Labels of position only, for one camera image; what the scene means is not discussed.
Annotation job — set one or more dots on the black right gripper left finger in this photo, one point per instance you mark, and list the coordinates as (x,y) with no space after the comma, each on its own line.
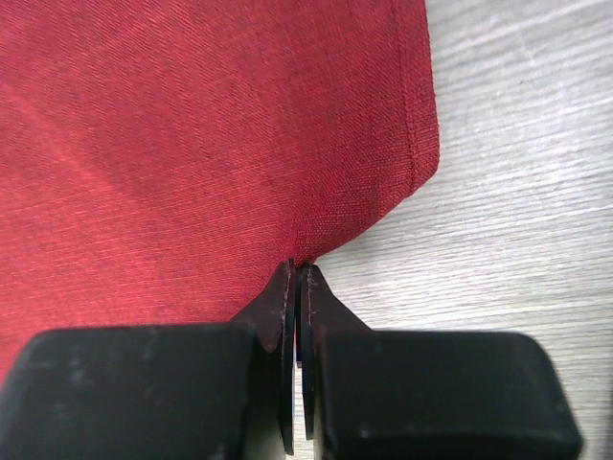
(199,391)

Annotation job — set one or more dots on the red cloth napkin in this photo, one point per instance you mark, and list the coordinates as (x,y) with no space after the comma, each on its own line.
(159,159)

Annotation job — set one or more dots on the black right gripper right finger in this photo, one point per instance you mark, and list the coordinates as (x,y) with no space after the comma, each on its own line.
(389,394)

